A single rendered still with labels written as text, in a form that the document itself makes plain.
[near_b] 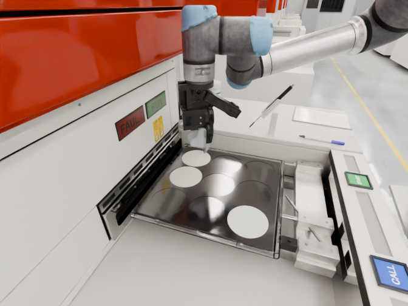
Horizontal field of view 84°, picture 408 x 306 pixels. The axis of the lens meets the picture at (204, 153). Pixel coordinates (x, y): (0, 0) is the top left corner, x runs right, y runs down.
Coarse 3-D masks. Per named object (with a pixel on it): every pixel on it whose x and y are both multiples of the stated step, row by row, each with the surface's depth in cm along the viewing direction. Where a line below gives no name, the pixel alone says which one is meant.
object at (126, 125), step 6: (132, 114) 56; (138, 114) 59; (126, 120) 54; (132, 120) 57; (138, 120) 59; (144, 120) 62; (120, 126) 53; (126, 126) 55; (132, 126) 57; (120, 132) 53; (126, 132) 55; (120, 138) 53
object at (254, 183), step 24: (216, 168) 74; (240, 168) 74; (264, 168) 74; (168, 192) 64; (192, 192) 64; (216, 192) 64; (240, 192) 64; (264, 192) 64; (168, 216) 57; (192, 216) 57; (216, 216) 57; (240, 240) 51; (264, 240) 51
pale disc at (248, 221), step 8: (240, 208) 59; (248, 208) 59; (256, 208) 59; (232, 216) 57; (240, 216) 57; (248, 216) 57; (256, 216) 57; (264, 216) 57; (232, 224) 55; (240, 224) 55; (248, 224) 55; (256, 224) 55; (264, 224) 55; (240, 232) 53; (248, 232) 53; (256, 232) 53; (264, 232) 53
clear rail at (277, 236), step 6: (282, 162) 76; (282, 168) 73; (282, 180) 68; (282, 186) 66; (282, 192) 64; (282, 198) 62; (282, 204) 61; (276, 216) 57; (276, 222) 55; (276, 228) 54; (276, 234) 52; (276, 240) 51; (276, 246) 50; (276, 252) 48; (276, 258) 48
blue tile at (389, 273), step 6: (378, 264) 40; (384, 264) 40; (390, 264) 40; (378, 270) 39; (384, 270) 39; (390, 270) 39; (396, 270) 39; (402, 270) 39; (384, 276) 38; (390, 276) 38; (396, 276) 38; (402, 276) 38; (384, 282) 37; (390, 282) 37; (396, 282) 37; (402, 282) 37
